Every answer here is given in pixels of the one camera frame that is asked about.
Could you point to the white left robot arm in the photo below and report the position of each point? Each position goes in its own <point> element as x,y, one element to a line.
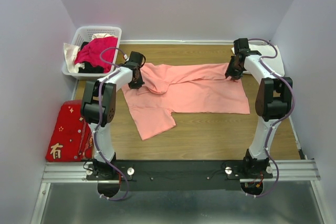
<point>98,109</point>

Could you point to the magenta t shirt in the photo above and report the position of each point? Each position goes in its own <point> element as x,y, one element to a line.
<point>105,43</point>

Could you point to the red printed cloth bag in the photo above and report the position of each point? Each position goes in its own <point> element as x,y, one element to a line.
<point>71,140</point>

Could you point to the salmon pink t shirt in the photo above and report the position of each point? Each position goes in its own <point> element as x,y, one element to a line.
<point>182,89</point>

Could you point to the folded white t shirt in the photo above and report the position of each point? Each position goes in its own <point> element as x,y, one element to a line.
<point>273,56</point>

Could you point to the black garment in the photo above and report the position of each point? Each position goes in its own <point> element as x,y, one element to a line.
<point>89,57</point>

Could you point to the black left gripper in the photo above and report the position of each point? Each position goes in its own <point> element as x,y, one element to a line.
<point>137,85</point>

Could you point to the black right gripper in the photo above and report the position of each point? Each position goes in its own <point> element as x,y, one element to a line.
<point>228,72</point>

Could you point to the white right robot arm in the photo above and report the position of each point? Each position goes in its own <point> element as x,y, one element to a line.
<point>274,103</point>

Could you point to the white plastic laundry basket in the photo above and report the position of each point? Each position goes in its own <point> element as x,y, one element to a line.
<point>84,34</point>

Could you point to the cream white garment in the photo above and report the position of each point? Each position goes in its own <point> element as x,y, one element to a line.
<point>70,53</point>

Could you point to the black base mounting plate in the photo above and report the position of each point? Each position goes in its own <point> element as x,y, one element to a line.
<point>178,175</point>

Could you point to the aluminium frame rail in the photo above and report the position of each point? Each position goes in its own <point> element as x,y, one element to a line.
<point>66,196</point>

